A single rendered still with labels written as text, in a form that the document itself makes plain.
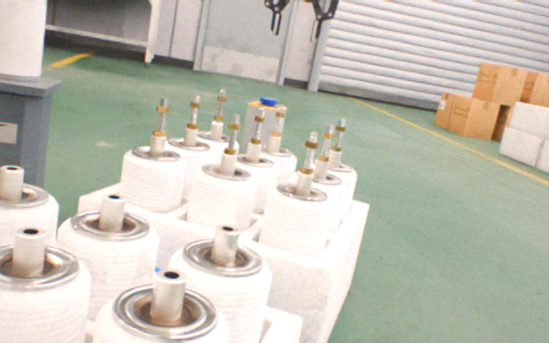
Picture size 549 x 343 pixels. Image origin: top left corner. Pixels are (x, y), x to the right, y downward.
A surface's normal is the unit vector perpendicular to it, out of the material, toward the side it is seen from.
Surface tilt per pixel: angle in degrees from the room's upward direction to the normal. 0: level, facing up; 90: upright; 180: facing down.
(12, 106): 94
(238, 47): 90
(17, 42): 90
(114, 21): 90
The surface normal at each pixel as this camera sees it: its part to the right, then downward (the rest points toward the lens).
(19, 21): 0.45, 0.29
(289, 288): -0.30, 0.17
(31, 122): 0.79, 0.29
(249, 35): 0.16, 0.26
